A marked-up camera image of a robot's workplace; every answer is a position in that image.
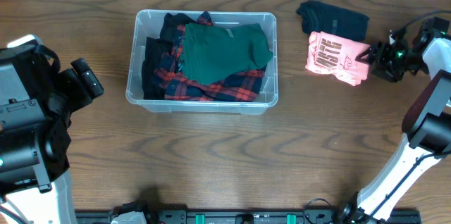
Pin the red navy plaid shirt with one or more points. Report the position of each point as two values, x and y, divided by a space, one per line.
243 86

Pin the black garment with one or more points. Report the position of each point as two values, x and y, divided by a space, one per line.
320 17
154 50

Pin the dark green garment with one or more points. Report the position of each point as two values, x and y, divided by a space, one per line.
213 53

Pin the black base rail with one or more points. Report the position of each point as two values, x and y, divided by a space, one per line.
231 217

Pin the clear plastic storage container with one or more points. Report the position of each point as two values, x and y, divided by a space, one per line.
148 23

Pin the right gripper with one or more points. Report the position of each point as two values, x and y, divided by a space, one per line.
382 48

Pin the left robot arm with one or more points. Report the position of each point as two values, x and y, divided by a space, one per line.
37 101

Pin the pink printed t-shirt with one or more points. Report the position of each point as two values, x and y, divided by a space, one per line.
333 55

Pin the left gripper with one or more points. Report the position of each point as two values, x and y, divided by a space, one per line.
87 77

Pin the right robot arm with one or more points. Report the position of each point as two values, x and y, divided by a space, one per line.
425 142

